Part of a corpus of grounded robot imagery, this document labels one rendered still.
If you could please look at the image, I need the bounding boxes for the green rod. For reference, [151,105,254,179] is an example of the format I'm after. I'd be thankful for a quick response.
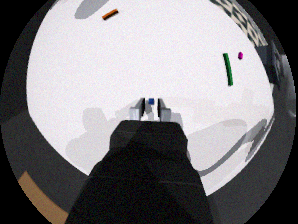
[222,53,233,85]

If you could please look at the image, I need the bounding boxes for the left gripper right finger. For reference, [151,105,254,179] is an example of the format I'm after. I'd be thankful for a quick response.
[157,99,172,121]

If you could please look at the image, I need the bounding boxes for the orange-brown rod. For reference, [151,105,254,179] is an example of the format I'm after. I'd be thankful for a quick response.
[102,8,118,20]

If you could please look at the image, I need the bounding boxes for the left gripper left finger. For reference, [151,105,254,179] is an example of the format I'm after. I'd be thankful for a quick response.
[129,97,145,121]

